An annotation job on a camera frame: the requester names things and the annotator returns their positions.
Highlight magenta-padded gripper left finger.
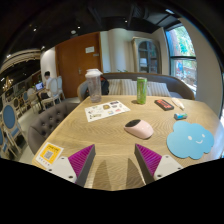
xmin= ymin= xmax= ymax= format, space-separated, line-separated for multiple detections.
xmin=45 ymin=143 xmax=97 ymax=188

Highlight clear shaker bottle white lid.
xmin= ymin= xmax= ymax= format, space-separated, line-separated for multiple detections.
xmin=84 ymin=68 xmax=104 ymax=104

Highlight blue cloud-shaped mouse pad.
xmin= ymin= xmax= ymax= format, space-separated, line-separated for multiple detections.
xmin=166 ymin=120 xmax=215 ymax=160

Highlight grey tufted armchair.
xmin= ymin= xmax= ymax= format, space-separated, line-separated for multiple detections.
xmin=27 ymin=101 xmax=81 ymax=155

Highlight black-framed window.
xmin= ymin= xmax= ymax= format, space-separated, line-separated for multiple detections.
xmin=165 ymin=24 xmax=198 ymax=93

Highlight white tube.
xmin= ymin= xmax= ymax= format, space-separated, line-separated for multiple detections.
xmin=171 ymin=97 xmax=186 ymax=111

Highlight yellow code card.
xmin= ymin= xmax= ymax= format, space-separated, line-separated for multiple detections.
xmin=35 ymin=142 xmax=64 ymax=167

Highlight brown wooden door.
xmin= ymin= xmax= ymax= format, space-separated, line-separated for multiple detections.
xmin=54 ymin=32 xmax=104 ymax=99

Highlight person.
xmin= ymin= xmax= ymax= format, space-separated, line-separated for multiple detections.
xmin=40 ymin=70 xmax=56 ymax=100

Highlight small blue-green pack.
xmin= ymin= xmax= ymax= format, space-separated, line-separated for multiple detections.
xmin=173 ymin=112 xmax=188 ymax=121

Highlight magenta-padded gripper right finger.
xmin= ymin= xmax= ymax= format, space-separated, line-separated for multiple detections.
xmin=134 ymin=143 xmax=184 ymax=185

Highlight grey arched glass cabinet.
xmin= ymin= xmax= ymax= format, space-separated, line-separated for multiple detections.
xmin=132 ymin=37 xmax=161 ymax=75

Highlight black backpack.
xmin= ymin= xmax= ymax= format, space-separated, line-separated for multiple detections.
xmin=82 ymin=77 xmax=110 ymax=98

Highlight striped cushion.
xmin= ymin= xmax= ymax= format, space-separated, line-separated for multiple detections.
xmin=146 ymin=80 xmax=172 ymax=98
xmin=107 ymin=78 xmax=123 ymax=96
xmin=120 ymin=79 xmax=150 ymax=97

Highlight laptop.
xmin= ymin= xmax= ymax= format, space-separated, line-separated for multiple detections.
xmin=34 ymin=81 xmax=45 ymax=92

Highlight green drink can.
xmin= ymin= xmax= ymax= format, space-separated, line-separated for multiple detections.
xmin=136 ymin=76 xmax=148 ymax=105

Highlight pink computer mouse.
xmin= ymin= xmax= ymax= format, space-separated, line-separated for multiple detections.
xmin=123 ymin=118 xmax=155 ymax=140

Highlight blue-backed white chairs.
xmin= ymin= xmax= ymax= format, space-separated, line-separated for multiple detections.
xmin=0 ymin=88 xmax=38 ymax=158

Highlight black box with red print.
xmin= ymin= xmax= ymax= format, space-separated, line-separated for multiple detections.
xmin=154 ymin=98 xmax=175 ymax=111

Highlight white chair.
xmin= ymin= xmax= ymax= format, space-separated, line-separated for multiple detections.
xmin=41 ymin=77 xmax=65 ymax=108

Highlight grey-brown curved sofa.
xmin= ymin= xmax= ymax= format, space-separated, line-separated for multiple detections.
xmin=77 ymin=72 xmax=196 ymax=101

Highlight white sticker sheet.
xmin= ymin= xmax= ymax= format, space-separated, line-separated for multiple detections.
xmin=84 ymin=100 xmax=131 ymax=123

